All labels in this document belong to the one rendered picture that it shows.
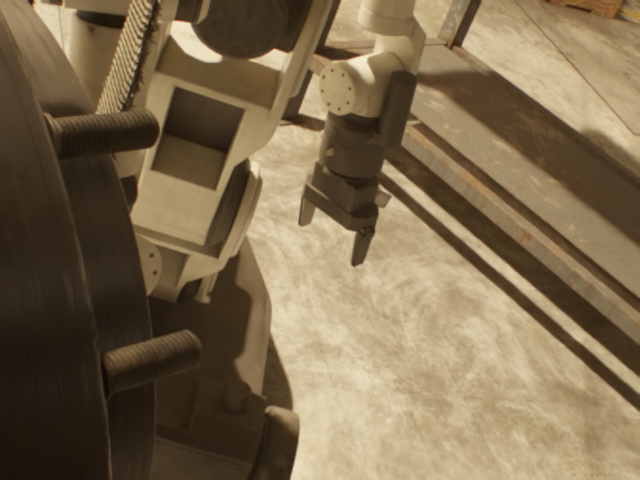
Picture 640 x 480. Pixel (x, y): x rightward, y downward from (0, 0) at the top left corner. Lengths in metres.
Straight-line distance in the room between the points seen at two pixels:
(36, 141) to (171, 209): 0.92
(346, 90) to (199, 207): 0.23
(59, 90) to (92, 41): 0.34
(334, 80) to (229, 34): 0.24
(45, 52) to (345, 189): 0.91
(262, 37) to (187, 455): 0.72
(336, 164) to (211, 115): 0.20
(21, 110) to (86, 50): 0.43
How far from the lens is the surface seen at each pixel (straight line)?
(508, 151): 2.72
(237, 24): 1.09
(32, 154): 0.41
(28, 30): 0.53
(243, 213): 1.35
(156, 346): 0.44
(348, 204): 1.39
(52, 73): 0.51
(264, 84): 1.20
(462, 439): 2.09
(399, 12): 1.28
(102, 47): 0.84
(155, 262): 0.90
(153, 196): 1.32
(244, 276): 1.94
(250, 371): 1.74
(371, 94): 1.31
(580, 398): 2.39
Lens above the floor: 1.28
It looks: 31 degrees down
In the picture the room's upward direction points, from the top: 23 degrees clockwise
